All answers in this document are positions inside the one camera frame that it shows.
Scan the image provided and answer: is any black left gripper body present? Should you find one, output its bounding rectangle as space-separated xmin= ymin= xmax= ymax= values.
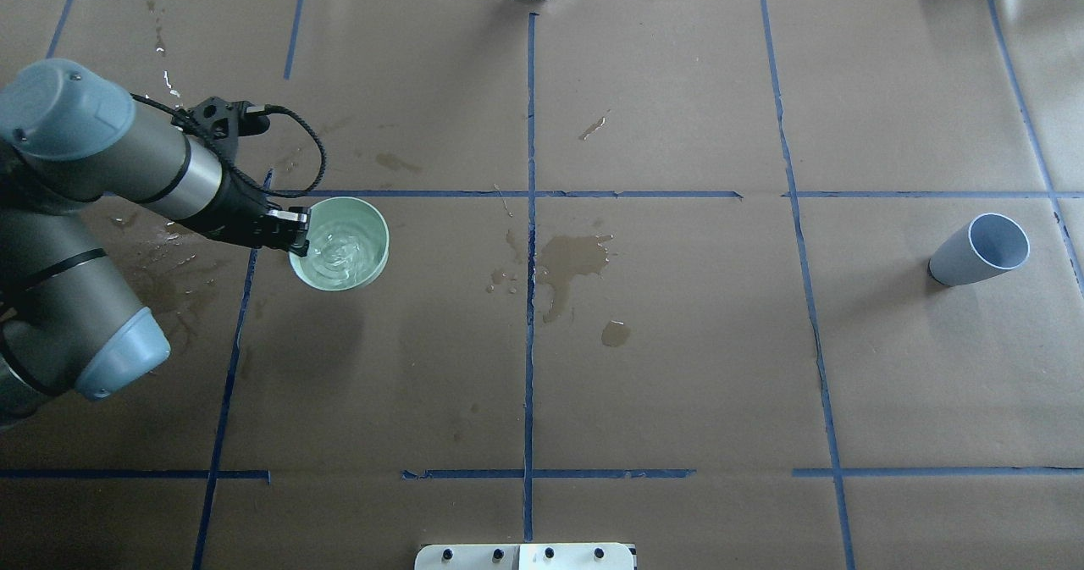
xmin=175 ymin=98 xmax=293 ymax=249

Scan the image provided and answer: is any mint green bowl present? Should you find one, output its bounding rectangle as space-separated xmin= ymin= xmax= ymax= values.
xmin=288 ymin=196 xmax=390 ymax=292

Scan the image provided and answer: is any light blue plastic cup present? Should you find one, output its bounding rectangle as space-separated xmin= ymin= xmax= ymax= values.
xmin=926 ymin=213 xmax=1031 ymax=287

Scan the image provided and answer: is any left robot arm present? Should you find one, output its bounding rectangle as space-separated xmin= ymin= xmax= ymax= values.
xmin=1 ymin=59 xmax=311 ymax=430

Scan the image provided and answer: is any black braided left cable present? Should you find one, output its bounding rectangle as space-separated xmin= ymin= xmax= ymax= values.
xmin=127 ymin=91 xmax=328 ymax=198

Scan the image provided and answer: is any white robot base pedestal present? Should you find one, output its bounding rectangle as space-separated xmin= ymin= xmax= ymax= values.
xmin=413 ymin=542 xmax=638 ymax=569

